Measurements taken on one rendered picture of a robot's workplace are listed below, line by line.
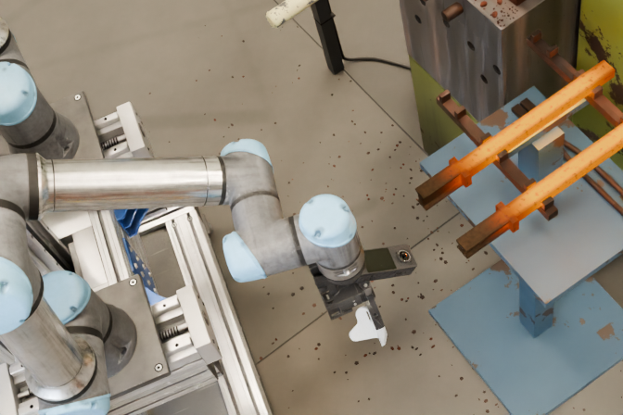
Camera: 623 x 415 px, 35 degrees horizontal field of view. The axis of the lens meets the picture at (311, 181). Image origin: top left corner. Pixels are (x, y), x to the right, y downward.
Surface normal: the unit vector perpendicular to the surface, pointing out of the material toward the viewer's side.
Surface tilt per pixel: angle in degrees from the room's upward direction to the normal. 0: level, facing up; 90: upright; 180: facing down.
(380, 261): 30
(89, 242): 0
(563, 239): 0
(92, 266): 0
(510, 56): 90
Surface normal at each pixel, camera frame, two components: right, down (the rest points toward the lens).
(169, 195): 0.30, 0.55
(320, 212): -0.18, -0.50
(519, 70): 0.56, 0.66
